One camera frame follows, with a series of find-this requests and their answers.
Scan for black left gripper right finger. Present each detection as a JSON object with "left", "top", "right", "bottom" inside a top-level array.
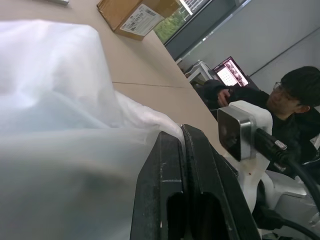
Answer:
[{"left": 180, "top": 124, "right": 261, "bottom": 240}]

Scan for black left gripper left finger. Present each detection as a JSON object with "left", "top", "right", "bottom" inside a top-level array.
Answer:
[{"left": 129, "top": 131, "right": 194, "bottom": 240}]

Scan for translucent white drawstring bag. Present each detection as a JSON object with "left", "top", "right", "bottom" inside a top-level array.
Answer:
[{"left": 0, "top": 18, "right": 185, "bottom": 240}]

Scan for bystander bare hand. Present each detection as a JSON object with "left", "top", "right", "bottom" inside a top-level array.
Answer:
[{"left": 217, "top": 88, "right": 233, "bottom": 108}]

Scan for lit computer screen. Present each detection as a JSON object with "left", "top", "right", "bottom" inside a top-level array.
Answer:
[{"left": 211, "top": 55, "right": 251, "bottom": 88}]

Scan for person in black jacket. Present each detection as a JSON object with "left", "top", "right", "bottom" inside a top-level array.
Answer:
[{"left": 201, "top": 65, "right": 320, "bottom": 181}]

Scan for window with green view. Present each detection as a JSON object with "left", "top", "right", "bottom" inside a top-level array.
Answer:
[{"left": 152, "top": 0, "right": 214, "bottom": 46}]

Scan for brown cardboard box with label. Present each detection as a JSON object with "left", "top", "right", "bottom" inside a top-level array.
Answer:
[{"left": 96, "top": 0, "right": 181, "bottom": 42}]

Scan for wrist camera on white mount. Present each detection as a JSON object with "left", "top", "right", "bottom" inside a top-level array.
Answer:
[{"left": 216, "top": 100, "right": 274, "bottom": 214}]

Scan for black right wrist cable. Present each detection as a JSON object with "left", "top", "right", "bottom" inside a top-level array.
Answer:
[{"left": 254, "top": 128, "right": 320, "bottom": 210}]

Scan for white frame furniture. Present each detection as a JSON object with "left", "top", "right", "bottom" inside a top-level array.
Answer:
[{"left": 186, "top": 60, "right": 216, "bottom": 86}]

